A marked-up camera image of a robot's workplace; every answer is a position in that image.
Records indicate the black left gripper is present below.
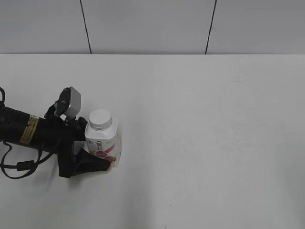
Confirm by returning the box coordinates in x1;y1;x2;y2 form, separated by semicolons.
37;105;111;178

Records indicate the white yili yogurt bottle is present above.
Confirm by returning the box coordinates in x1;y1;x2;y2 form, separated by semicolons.
85;115;122;167

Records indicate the white bottle cap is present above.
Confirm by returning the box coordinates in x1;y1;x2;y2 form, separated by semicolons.
89;109;112;130

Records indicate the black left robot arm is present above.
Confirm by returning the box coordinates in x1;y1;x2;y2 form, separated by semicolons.
0;106;110;178

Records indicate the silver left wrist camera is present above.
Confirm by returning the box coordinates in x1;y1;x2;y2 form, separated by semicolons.
54;86;81;119

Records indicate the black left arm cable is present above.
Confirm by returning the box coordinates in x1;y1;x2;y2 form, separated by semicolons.
0;87;57;179

